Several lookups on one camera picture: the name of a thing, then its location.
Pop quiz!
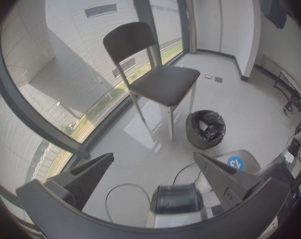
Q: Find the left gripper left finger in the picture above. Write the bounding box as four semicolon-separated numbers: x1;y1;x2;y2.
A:
44;152;115;210

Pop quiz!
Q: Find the black plastic bag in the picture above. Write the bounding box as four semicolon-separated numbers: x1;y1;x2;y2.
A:
185;110;226;150

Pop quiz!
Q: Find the grey curtain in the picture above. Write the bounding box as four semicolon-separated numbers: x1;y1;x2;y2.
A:
180;0;199;54

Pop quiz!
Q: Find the white paper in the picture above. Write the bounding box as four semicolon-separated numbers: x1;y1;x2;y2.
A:
197;120;210;132

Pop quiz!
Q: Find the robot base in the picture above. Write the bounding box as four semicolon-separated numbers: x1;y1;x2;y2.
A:
146;150;263;230

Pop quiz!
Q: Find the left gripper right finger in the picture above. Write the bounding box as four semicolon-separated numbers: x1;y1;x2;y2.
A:
193;151;262;213

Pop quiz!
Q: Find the window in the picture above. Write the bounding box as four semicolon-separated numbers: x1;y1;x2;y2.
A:
0;0;191;223

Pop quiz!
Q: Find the metal frame table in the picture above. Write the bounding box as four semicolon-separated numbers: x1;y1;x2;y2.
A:
273;70;301;109

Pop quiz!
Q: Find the black cable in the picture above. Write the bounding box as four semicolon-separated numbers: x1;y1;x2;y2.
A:
105;162;201;221

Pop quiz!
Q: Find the grey padded chair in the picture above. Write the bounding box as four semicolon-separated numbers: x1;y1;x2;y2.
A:
102;22;201;141

